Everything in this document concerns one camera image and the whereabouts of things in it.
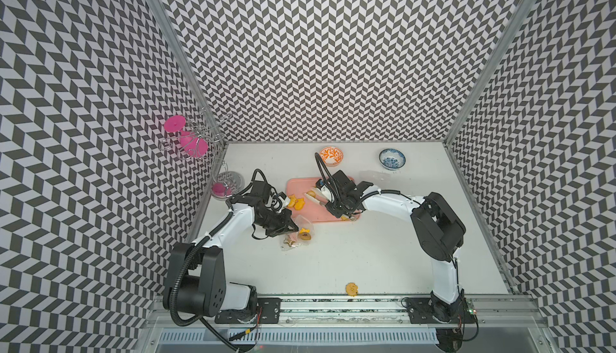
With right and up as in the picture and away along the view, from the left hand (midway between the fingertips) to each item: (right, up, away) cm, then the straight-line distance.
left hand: (296, 230), depth 82 cm
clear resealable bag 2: (+34, +16, +20) cm, 43 cm away
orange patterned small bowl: (+13, +27, +29) cm, 42 cm away
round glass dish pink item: (-32, +14, +20) cm, 41 cm away
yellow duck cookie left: (-3, +8, +15) cm, 17 cm away
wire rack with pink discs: (-33, +32, -3) cm, 46 cm away
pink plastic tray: (+5, +4, +13) cm, 15 cm away
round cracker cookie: (+18, -18, -4) cm, 26 cm away
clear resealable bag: (+2, -3, +1) cm, 3 cm away
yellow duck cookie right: (0, +7, +13) cm, 14 cm away
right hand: (+14, +6, +12) cm, 19 cm away
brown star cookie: (-3, -6, +4) cm, 8 cm away
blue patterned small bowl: (+41, +25, +27) cm, 55 cm away
